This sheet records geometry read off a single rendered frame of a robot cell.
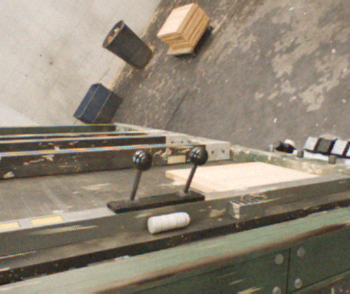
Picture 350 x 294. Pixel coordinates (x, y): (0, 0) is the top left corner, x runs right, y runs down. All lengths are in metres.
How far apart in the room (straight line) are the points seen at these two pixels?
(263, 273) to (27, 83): 5.92
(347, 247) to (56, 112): 5.94
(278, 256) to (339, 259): 0.16
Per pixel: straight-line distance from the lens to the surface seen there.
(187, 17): 4.43
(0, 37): 6.29
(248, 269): 0.53
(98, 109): 5.46
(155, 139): 1.68
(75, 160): 1.21
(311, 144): 1.47
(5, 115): 4.88
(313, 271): 0.64
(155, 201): 0.70
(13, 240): 0.63
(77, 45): 6.47
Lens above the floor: 1.82
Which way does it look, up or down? 31 degrees down
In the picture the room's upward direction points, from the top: 56 degrees counter-clockwise
